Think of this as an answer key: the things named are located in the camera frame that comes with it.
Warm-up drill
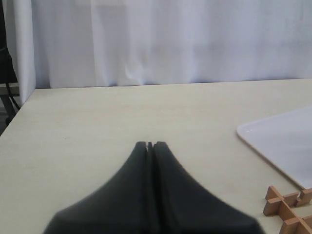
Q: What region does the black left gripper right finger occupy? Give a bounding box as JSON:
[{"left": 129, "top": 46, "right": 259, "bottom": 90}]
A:
[{"left": 153, "top": 142, "right": 264, "bottom": 234}]

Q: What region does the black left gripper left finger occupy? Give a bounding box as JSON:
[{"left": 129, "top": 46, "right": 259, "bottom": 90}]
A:
[{"left": 44, "top": 142, "right": 151, "bottom": 234}]

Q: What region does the notched wooden block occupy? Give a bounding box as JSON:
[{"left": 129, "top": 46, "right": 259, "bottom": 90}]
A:
[
  {"left": 295, "top": 188, "right": 312, "bottom": 207},
  {"left": 262, "top": 185, "right": 312, "bottom": 234},
  {"left": 279, "top": 193, "right": 312, "bottom": 234}
]

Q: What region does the white plastic tray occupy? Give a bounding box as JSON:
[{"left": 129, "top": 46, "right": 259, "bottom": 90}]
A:
[{"left": 236, "top": 106, "right": 312, "bottom": 189}]

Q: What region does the black stand behind curtain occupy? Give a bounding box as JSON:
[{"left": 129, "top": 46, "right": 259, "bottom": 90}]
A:
[{"left": 0, "top": 0, "right": 20, "bottom": 126}]

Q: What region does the white backdrop curtain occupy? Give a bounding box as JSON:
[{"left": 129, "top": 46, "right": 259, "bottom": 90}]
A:
[{"left": 0, "top": 0, "right": 312, "bottom": 102}]

